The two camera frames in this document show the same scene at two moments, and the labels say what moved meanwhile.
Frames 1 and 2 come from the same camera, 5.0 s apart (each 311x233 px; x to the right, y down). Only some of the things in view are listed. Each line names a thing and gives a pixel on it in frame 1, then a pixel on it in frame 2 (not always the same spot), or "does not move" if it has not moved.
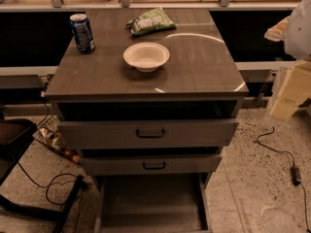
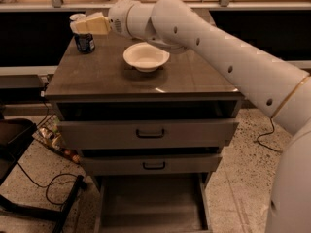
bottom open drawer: x=152 y=203 does not move
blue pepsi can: x=83 y=33 does not move
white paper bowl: x=146 y=56 does not move
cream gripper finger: x=277 y=33 to x=118 y=16
